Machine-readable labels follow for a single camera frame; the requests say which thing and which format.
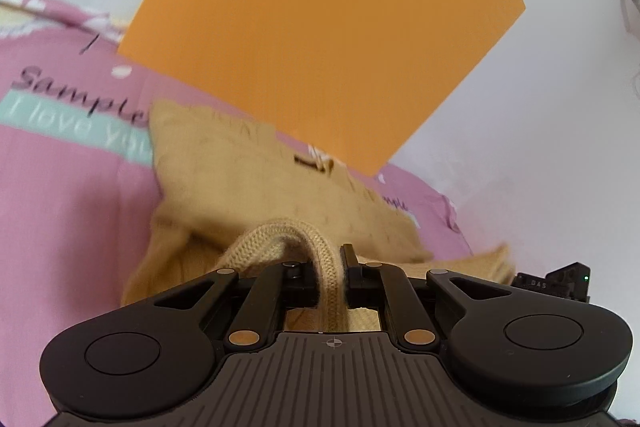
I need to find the yellow cable-knit cardigan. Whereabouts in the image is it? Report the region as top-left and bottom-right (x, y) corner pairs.
(120, 99), (517, 334)

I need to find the orange board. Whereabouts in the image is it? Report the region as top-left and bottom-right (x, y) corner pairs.
(116, 0), (527, 178)

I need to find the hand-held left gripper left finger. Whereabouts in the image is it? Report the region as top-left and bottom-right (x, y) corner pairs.
(154, 259), (321, 354)

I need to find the pink printed bed sheet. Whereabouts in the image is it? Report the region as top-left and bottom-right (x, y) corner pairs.
(0, 0), (476, 427)

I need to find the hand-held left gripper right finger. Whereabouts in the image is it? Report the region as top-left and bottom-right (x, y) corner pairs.
(340, 244), (512, 354)

